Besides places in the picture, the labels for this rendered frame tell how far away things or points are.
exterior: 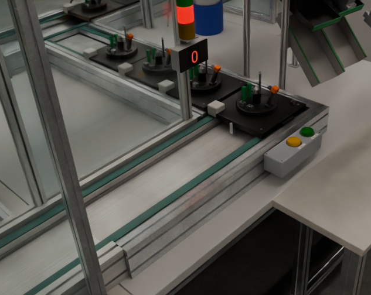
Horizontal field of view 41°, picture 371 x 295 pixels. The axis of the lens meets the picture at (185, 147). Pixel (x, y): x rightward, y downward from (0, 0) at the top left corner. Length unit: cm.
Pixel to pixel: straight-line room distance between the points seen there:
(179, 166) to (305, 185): 39
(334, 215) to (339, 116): 53
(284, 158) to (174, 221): 39
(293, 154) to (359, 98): 59
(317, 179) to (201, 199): 41
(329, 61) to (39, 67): 127
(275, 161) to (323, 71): 50
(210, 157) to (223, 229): 27
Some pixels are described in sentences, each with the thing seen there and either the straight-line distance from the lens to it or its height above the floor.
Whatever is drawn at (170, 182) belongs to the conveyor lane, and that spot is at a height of 92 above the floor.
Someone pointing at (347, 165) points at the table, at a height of 86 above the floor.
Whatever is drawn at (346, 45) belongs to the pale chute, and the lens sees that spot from 202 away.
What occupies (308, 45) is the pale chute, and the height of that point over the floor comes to 109.
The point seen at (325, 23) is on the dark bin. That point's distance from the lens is 177.
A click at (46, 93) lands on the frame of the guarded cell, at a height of 146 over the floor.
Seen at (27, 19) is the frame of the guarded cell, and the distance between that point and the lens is 83.
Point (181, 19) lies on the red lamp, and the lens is 151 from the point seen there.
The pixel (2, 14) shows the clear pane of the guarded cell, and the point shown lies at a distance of 83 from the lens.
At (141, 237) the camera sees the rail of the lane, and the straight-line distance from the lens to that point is 128.
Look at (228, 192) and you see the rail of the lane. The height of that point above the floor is 91.
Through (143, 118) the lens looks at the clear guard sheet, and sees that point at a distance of 156.
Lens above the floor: 185
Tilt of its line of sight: 35 degrees down
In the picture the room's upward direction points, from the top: 5 degrees counter-clockwise
